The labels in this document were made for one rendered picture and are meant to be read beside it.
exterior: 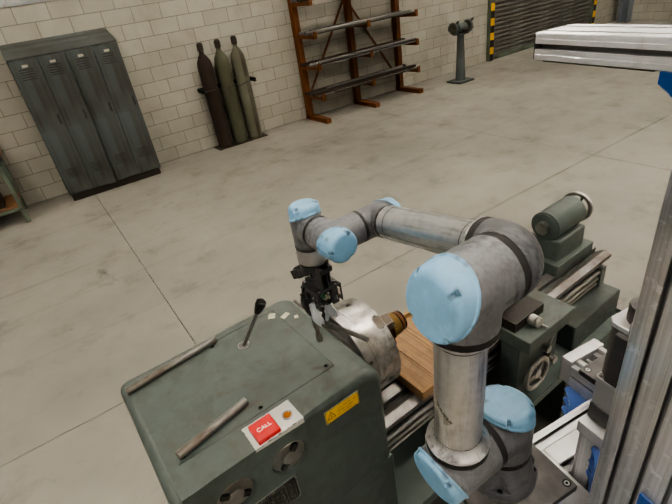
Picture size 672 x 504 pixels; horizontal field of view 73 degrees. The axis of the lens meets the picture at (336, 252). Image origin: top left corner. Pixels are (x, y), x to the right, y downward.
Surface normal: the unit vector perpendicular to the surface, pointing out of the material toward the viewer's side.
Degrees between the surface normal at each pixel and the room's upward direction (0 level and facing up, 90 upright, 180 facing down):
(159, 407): 0
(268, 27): 90
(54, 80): 90
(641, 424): 90
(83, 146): 90
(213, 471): 0
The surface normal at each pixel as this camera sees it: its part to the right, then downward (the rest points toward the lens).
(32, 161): 0.57, 0.36
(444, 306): -0.83, 0.27
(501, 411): -0.03, -0.89
